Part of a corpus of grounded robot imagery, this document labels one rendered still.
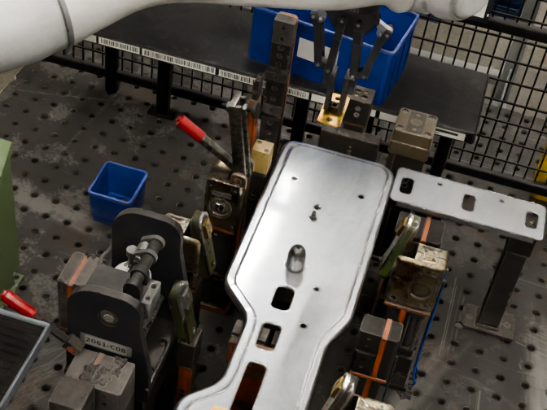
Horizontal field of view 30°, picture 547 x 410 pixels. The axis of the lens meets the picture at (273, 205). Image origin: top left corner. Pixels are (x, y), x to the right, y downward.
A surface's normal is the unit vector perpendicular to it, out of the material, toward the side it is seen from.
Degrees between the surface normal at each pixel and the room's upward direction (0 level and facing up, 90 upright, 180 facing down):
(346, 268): 0
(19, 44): 80
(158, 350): 0
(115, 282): 0
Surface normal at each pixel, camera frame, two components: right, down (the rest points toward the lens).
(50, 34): 0.59, 0.56
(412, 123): 0.11, -0.72
